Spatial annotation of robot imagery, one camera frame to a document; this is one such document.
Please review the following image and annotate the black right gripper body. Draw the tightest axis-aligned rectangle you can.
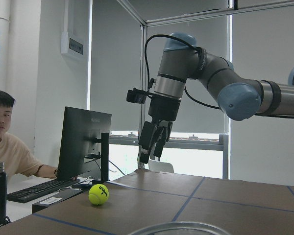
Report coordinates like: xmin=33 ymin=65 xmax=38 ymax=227
xmin=148 ymin=96 xmax=181 ymax=122

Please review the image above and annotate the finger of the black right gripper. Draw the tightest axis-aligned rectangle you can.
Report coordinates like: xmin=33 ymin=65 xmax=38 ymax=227
xmin=139 ymin=121 xmax=161 ymax=164
xmin=153 ymin=121 xmax=173 ymax=157

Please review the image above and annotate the yellow tennis ball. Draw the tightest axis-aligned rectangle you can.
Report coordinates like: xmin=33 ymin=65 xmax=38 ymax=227
xmin=88 ymin=184 xmax=109 ymax=205

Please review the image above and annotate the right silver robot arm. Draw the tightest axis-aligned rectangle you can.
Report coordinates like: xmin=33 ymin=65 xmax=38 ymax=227
xmin=127 ymin=33 xmax=294 ymax=164

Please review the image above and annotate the black monitor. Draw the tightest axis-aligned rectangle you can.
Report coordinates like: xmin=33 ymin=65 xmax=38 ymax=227
xmin=57 ymin=107 xmax=112 ymax=184

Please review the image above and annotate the seated person beige shirt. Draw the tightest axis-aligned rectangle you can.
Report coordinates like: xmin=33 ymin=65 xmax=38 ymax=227
xmin=0 ymin=90 xmax=58 ymax=180

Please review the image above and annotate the black keyboard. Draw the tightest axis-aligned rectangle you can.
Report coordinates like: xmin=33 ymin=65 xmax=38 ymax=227
xmin=6 ymin=179 xmax=80 ymax=203

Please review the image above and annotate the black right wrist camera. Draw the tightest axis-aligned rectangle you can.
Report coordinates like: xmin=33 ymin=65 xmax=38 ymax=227
xmin=126 ymin=88 xmax=147 ymax=104

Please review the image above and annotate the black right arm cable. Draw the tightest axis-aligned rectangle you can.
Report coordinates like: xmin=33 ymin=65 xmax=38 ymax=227
xmin=144 ymin=34 xmax=221 ymax=110

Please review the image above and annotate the aluminium frame post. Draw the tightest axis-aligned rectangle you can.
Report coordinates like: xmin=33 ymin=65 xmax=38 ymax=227
xmin=120 ymin=0 xmax=294 ymax=168

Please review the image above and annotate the white wall electrical box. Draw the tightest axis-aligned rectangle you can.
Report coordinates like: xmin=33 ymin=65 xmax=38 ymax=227
xmin=60 ymin=0 xmax=85 ymax=60

